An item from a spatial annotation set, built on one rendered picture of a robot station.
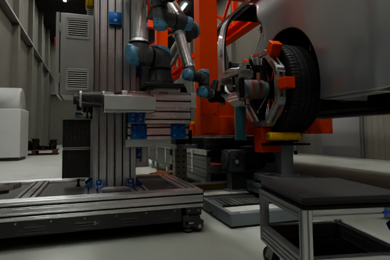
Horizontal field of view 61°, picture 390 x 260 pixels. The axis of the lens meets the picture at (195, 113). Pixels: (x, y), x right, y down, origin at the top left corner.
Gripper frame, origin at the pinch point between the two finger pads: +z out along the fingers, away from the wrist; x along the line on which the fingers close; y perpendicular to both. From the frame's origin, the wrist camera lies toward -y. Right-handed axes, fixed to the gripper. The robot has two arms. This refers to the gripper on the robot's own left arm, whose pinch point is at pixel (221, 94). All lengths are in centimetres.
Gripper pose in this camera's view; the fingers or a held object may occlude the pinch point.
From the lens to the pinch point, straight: 249.7
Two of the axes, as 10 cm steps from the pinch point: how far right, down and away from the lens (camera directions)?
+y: 0.1, 10.0, -0.6
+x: 8.8, -0.4, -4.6
